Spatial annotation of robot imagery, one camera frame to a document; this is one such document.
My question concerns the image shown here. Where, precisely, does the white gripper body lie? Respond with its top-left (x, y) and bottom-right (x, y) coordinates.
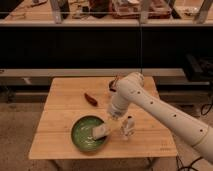
top-left (107, 93), bottom-right (130, 118)

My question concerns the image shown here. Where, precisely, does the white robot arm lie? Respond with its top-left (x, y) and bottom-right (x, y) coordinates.
top-left (107, 72), bottom-right (213, 164)

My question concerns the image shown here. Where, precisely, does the clear plastic bottle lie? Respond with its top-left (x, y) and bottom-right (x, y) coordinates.
top-left (121, 116), bottom-right (135, 140)

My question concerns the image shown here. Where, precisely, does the white cup with snack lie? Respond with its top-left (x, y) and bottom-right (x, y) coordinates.
top-left (109, 76), bottom-right (121, 92)

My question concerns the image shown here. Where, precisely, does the beige sponge block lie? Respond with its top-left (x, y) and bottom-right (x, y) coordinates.
top-left (92, 123), bottom-right (110, 140)

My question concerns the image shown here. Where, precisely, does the green round bowl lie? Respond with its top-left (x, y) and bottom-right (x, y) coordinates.
top-left (71, 115), bottom-right (107, 152)

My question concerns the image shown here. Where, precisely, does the light wooden table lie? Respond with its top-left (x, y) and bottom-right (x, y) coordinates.
top-left (29, 77), bottom-right (177, 159)

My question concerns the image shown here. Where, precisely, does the black box on right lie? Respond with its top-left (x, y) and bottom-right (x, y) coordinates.
top-left (184, 55), bottom-right (213, 82)

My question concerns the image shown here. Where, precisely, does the long wooden shelf bench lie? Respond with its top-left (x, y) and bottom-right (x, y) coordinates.
top-left (0, 0), bottom-right (213, 27)

